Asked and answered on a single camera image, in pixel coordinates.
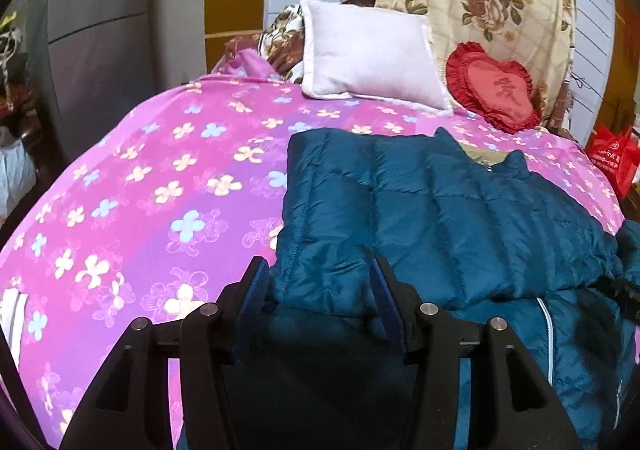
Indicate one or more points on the white plastic bag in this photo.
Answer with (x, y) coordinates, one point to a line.
(15, 175)

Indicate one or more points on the grey refrigerator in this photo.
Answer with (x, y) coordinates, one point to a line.
(100, 30)

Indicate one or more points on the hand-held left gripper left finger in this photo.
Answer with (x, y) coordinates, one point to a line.
(254, 291)

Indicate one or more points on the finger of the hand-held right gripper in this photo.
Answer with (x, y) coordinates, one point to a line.
(627, 297)

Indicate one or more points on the white striped cloth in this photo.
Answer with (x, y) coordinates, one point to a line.
(12, 320)

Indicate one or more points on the white pillow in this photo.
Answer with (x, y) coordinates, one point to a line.
(370, 55)

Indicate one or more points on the brown floral cloth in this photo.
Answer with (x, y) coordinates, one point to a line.
(280, 40)

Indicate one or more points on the red heart cushion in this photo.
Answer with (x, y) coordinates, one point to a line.
(495, 85)

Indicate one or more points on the red shopping bag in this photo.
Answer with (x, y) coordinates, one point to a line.
(615, 155)

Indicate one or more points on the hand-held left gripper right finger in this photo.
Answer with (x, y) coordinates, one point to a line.
(388, 301)

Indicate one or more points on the teal quilted down jacket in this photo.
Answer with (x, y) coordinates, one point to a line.
(425, 220)

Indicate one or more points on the pink floral bed sheet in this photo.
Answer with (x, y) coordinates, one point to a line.
(150, 180)

